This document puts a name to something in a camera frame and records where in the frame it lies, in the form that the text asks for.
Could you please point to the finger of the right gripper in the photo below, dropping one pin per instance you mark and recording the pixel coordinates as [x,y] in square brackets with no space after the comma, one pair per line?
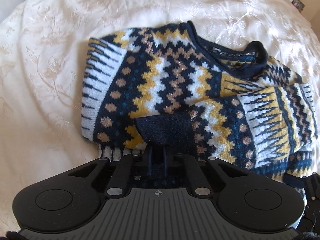
[310,220]

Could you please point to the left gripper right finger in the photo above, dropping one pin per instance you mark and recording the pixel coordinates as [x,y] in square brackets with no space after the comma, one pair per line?
[184,172]

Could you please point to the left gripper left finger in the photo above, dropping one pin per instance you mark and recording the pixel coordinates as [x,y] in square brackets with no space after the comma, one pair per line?
[132,172]

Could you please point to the navy yellow patterned knit sweater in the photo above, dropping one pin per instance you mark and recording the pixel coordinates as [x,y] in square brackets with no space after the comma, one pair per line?
[169,86]

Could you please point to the cream floral embroidered bedspread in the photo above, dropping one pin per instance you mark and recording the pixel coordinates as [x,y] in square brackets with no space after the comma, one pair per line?
[43,57]

